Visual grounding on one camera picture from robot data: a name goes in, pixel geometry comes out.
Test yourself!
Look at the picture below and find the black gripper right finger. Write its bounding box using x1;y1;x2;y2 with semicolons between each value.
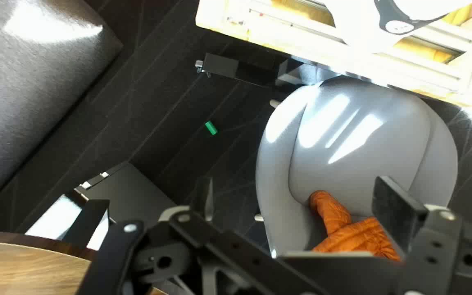
373;175;464;263

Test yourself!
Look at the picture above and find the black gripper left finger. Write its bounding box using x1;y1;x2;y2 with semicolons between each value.
160;175;217;225

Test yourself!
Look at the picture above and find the orange jacket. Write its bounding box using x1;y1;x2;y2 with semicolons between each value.
307;188;405;261

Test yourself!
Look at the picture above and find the green tape marker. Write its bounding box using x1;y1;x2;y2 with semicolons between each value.
204;119;220;137

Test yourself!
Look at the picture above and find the grey shell chair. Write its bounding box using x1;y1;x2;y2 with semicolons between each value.
255;75;461;258

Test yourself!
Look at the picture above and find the light wooden platform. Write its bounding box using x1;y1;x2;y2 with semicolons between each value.
194;0;472;107

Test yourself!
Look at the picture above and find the round dark wooden table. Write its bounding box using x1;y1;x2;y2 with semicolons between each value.
0;227;99;295

